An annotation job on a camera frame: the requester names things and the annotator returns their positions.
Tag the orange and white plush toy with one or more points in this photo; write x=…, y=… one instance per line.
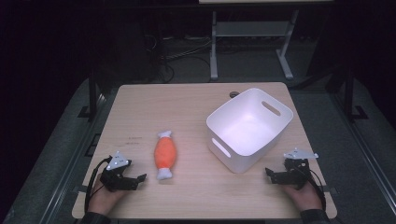
x=165, y=154

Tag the black metal post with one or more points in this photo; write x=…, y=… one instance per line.
x=350, y=96
x=92, y=93

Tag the grey metal stand frame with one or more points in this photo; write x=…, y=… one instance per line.
x=250, y=43

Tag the person's right hand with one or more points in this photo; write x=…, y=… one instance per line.
x=302, y=197

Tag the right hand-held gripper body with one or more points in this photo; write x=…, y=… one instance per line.
x=294, y=171

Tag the person's left hand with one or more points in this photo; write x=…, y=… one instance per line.
x=104, y=199

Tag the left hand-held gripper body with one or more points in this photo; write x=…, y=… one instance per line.
x=115, y=174

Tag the white plastic storage basket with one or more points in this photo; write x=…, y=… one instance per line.
x=249, y=130

